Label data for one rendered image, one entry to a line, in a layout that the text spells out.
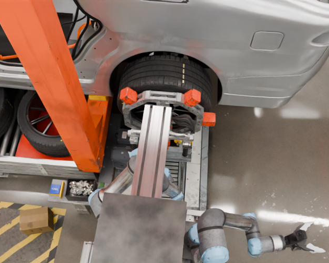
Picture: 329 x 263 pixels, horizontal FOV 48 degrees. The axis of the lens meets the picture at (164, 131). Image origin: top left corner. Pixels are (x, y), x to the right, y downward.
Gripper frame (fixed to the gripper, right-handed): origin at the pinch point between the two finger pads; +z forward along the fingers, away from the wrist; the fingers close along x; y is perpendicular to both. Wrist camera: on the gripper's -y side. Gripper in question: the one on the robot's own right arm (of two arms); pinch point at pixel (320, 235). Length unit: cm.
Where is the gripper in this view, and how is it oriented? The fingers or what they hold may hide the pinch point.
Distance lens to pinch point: 204.8
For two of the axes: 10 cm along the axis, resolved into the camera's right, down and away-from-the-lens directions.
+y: 0.0, 5.7, 8.2
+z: 9.9, -1.1, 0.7
